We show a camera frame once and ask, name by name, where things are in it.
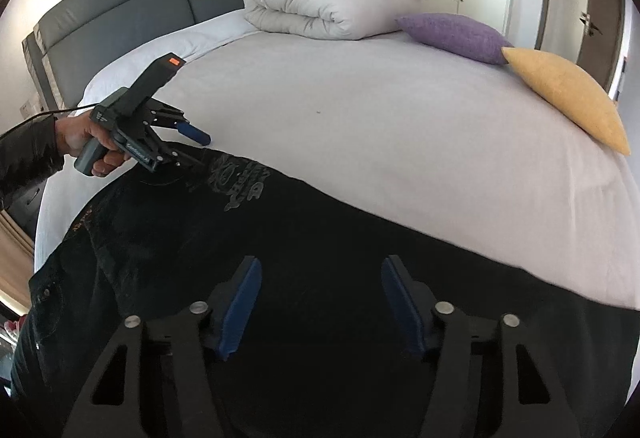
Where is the left forearm black sleeve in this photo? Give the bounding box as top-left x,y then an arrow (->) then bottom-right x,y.
0,115 -> 64,210

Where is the brown door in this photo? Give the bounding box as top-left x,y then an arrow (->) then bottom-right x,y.
577,0 -> 625,91

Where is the dark green bed headboard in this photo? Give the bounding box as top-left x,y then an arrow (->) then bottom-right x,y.
22,0 -> 243,110

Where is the black jeans pant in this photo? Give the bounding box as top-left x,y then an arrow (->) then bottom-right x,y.
11,150 -> 639,437

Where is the purple cushion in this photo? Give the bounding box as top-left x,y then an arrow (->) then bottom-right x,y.
396,13 -> 512,65

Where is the black cable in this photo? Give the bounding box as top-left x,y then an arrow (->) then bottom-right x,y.
22,102 -> 99,124

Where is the yellow cushion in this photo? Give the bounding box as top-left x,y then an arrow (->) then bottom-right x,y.
501,47 -> 631,156

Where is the left hand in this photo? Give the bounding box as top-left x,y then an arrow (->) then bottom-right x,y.
54,111 -> 130,178

